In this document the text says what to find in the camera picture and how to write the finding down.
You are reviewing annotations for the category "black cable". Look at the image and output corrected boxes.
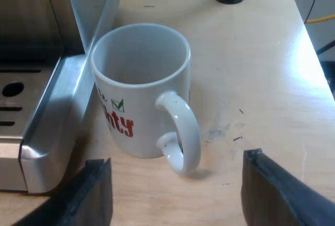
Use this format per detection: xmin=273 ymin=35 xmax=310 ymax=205
xmin=316 ymin=43 xmax=335 ymax=53

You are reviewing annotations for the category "steel espresso machine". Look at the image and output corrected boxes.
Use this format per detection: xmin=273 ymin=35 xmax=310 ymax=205
xmin=0 ymin=0 xmax=90 ymax=193

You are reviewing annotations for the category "yellow cable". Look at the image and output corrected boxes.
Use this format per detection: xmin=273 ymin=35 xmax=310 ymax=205
xmin=305 ymin=14 xmax=335 ymax=24

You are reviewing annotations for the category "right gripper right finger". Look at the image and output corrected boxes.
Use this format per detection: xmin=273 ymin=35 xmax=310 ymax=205
xmin=241 ymin=148 xmax=335 ymax=226

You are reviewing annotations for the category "white mug with red print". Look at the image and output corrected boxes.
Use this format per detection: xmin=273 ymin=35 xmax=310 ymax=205
xmin=90 ymin=22 xmax=202 ymax=176

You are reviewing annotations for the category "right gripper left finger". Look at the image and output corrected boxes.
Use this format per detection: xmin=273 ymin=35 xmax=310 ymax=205
xmin=16 ymin=157 xmax=114 ymax=226

